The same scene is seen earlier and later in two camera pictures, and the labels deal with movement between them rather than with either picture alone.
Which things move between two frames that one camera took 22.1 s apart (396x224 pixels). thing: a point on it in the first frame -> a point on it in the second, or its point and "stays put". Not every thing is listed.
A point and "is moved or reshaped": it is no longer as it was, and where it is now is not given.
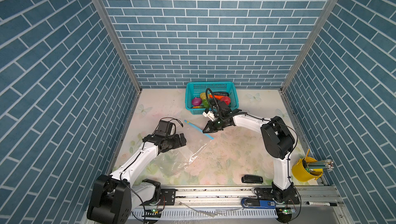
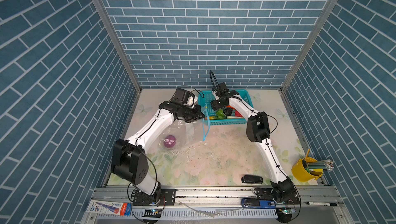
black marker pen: x=322 y=204 stays put
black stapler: x=250 y=178 stays put
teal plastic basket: x=193 y=90 is moved or reshaped
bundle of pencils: x=320 y=165 stays put
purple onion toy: x=196 y=101 is moved or reshaped
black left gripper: x=178 y=142 -> x=197 y=111
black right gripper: x=211 y=128 -> x=214 y=106
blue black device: x=257 y=203 stays put
